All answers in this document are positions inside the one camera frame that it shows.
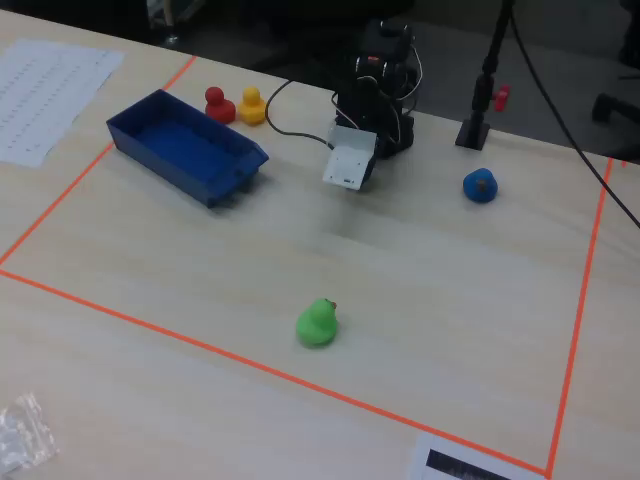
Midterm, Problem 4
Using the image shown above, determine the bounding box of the paper with black print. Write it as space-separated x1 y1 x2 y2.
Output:
407 432 549 480

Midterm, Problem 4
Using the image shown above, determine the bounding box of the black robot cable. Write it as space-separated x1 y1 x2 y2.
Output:
264 78 335 150

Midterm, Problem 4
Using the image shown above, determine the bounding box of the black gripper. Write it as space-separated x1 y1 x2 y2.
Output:
359 148 378 192

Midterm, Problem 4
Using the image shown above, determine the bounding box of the long black cable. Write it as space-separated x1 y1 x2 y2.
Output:
507 9 640 226

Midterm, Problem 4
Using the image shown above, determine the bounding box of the blue rubber duck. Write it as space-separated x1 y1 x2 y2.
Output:
462 167 499 204

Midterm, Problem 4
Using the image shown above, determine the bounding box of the black camera stand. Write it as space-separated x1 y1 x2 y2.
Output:
454 0 516 151

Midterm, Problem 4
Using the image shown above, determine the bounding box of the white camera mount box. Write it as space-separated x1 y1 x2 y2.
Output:
322 124 379 192

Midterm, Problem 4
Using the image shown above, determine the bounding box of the white printed paper sheet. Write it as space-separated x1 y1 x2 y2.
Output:
0 38 125 167

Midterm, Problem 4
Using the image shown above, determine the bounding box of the yellow rubber duck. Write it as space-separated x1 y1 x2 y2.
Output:
237 87 267 126

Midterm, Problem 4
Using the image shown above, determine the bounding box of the blue plastic bin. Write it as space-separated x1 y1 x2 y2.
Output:
106 88 270 209

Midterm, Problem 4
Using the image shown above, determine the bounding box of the green rubber duck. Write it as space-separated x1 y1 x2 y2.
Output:
295 297 340 349

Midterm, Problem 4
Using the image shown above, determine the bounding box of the orange tape strip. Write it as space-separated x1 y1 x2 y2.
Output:
0 55 197 266
0 267 551 477
545 157 615 477

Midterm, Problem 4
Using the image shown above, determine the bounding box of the black office chair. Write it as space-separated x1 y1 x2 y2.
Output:
592 29 640 137

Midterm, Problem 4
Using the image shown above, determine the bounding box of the red rubber duck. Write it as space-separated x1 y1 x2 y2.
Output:
203 86 237 125

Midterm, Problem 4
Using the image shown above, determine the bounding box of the clear plastic bag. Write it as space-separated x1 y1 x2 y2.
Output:
0 392 60 476

